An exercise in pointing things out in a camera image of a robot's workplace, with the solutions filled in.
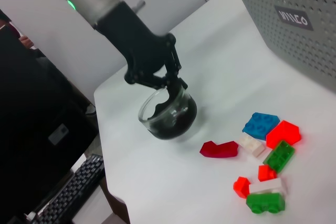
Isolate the small red building brick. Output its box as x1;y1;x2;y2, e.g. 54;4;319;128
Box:
233;176;252;199
258;165;278;182

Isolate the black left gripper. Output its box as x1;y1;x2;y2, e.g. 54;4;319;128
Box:
96;1;188;97

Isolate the black keyboard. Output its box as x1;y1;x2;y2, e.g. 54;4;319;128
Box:
25;154;105;224

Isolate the green car-shaped brick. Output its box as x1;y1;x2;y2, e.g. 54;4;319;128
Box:
246;192;286;215

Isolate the dark red sleeved forearm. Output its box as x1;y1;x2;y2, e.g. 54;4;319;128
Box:
0;22;23;41

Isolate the bright red building brick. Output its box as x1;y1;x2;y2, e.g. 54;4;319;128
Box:
266;120;302;150

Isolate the blue building brick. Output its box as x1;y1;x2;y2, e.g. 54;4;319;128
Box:
241;112;280;141

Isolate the bystander hand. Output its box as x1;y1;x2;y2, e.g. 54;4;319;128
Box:
18;35;37;51

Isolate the black computer monitor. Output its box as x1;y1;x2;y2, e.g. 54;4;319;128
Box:
0;8;99;219

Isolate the white long building brick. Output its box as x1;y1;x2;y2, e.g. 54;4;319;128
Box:
248;177;288;196

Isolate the dark green building brick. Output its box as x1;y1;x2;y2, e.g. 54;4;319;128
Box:
262;140;296;174

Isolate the white square building brick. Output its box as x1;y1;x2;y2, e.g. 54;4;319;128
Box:
236;134;266;158

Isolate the dark red long brick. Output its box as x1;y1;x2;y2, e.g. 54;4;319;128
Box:
199;141;240;159

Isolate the black background cable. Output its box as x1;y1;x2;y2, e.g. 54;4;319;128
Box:
83;102;97;116

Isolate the glass teacup black base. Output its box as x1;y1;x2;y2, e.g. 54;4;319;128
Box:
138;78;198;142

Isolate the grey perforated storage bin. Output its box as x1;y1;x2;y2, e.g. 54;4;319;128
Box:
227;0;336;96

